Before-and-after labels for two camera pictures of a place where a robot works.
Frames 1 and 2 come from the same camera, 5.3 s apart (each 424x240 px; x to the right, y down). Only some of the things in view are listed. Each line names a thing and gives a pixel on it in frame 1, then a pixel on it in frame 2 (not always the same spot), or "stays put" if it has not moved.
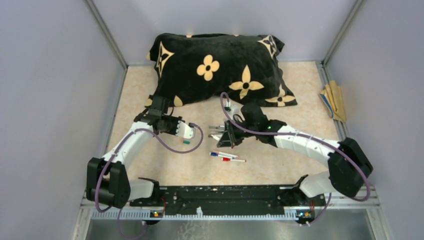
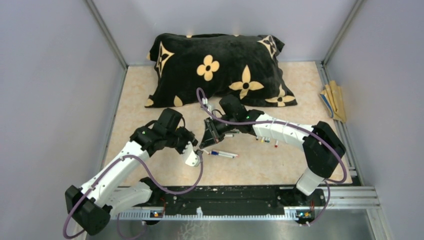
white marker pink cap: [228, 154] stays put
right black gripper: [230, 138] → [212, 135]
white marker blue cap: [221, 154] stays put
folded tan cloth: [332, 96] stays put
